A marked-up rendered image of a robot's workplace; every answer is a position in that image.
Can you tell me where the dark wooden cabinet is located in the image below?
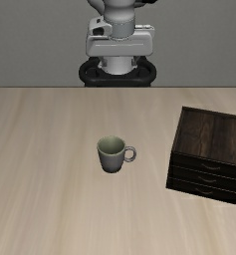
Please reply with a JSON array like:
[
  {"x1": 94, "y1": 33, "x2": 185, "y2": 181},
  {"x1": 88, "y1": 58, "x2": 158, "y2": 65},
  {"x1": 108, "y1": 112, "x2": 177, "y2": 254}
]
[{"x1": 165, "y1": 106, "x2": 236, "y2": 206}]

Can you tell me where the green mug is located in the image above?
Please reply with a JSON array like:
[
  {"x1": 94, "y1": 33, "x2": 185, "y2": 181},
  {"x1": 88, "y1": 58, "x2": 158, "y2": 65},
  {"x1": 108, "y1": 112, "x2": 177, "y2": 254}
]
[{"x1": 96, "y1": 134, "x2": 137, "y2": 174}]

